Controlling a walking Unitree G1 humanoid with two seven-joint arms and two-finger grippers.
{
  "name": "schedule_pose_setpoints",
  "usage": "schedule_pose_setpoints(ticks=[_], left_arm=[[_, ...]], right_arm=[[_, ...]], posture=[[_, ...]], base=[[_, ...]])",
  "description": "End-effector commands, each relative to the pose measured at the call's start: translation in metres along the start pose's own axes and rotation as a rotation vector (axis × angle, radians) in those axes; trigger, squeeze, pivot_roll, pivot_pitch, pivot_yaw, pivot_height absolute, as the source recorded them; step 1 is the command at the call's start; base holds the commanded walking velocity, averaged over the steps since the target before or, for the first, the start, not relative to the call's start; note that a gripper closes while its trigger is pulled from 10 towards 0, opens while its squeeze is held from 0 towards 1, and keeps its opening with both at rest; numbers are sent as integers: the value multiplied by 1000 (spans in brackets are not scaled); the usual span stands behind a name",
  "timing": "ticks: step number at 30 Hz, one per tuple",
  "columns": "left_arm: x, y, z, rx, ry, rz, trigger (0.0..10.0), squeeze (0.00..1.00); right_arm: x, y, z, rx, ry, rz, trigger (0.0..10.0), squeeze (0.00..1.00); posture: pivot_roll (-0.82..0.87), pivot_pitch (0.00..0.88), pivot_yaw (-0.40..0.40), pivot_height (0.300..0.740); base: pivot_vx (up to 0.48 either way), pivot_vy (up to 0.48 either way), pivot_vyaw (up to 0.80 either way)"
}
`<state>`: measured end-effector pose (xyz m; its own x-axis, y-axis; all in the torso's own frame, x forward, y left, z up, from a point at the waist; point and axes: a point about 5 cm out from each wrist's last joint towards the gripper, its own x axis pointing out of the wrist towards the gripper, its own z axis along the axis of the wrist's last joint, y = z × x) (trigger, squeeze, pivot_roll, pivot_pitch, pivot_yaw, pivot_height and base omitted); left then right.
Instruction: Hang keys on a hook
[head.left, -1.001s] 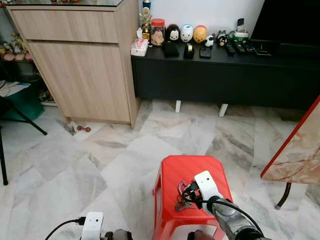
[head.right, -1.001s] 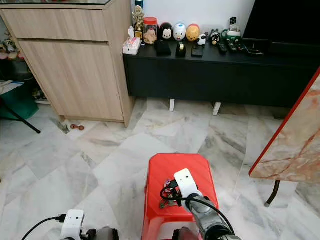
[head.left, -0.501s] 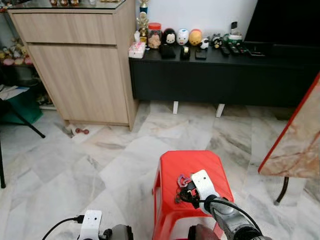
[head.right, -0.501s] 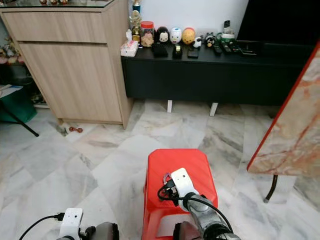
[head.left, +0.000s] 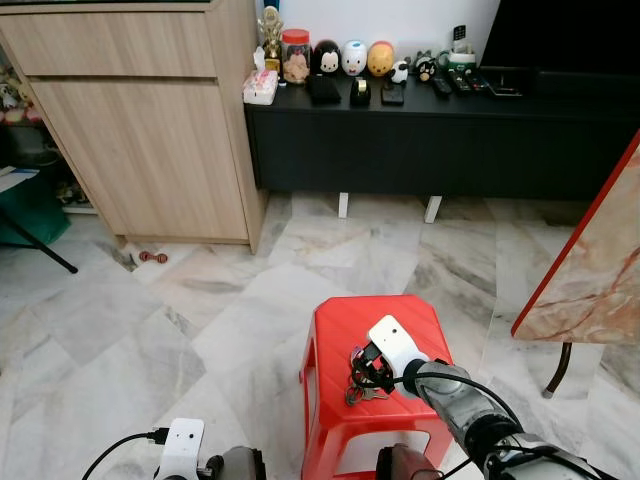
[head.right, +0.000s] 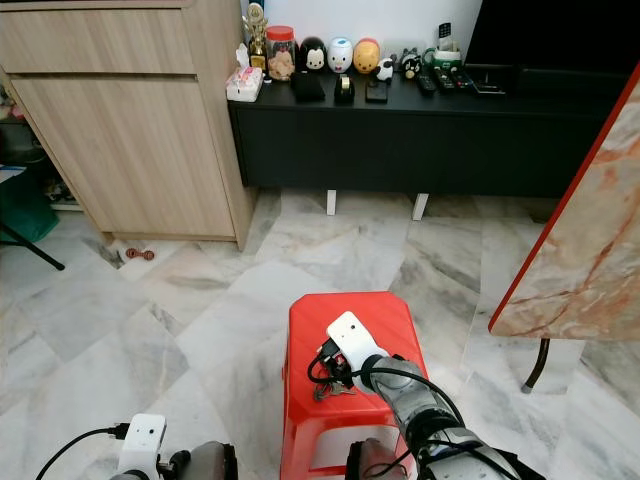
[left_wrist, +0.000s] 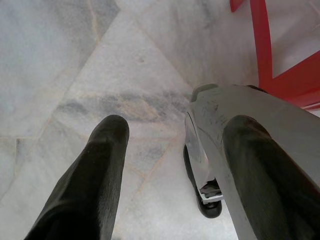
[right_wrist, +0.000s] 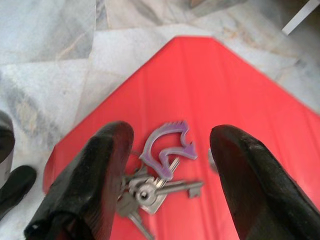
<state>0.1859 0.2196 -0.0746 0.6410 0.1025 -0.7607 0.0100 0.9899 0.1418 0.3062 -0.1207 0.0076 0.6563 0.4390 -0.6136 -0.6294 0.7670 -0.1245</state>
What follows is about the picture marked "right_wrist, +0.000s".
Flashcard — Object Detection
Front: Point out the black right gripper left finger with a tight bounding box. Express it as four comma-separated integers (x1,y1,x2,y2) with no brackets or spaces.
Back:
23,120,135,240

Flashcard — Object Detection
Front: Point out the red table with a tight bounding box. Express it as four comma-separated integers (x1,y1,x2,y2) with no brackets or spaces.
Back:
42,36,320,240

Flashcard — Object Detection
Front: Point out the silver key bunch purple charm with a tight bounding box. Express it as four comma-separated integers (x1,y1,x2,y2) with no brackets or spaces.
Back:
117,149,205,240

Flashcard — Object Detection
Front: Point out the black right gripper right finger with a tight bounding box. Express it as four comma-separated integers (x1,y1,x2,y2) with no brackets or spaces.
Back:
209,124,320,240

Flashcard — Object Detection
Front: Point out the purple dove keychain charm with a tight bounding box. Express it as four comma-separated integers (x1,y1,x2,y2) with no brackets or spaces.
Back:
138,120,198,181

